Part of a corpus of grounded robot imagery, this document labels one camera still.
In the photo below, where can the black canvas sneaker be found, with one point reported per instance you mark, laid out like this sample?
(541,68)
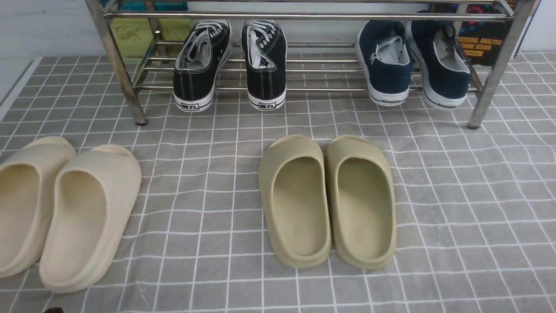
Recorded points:
(204,52)
(264,47)

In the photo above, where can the steel shoe rack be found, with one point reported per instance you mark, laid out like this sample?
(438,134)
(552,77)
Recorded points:
(157,66)

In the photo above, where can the olive green slipper left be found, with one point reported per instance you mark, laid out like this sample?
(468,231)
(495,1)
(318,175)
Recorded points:
(293,193)

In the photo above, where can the olive green slipper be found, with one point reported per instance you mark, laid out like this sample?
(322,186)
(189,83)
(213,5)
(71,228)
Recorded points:
(362,202)
(293,193)

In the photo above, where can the olive green slipper right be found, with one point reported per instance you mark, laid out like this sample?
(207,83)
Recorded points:
(362,202)

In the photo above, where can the navy sneaker left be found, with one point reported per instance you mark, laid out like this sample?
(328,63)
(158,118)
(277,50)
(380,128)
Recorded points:
(382,51)

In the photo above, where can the navy sneaker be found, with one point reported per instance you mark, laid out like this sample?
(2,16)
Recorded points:
(382,51)
(445,74)

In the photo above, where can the yellow-green box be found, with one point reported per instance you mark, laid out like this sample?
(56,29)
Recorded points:
(133,35)

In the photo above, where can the navy sneaker right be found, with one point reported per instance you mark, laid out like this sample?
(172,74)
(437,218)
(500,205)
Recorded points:
(445,74)

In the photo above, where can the cream slipper right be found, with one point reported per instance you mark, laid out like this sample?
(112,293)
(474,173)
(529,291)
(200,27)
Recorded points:
(94,194)

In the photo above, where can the cream slipper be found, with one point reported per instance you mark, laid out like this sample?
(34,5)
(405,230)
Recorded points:
(26,201)
(94,194)

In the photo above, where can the grey checkered floor cloth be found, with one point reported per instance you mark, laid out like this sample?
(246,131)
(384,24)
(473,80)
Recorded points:
(475,208)

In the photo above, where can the dark printed book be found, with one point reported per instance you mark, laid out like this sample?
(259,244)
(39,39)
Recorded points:
(480,40)

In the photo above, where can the cream slipper left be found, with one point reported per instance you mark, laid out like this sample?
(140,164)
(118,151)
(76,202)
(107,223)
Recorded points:
(26,201)

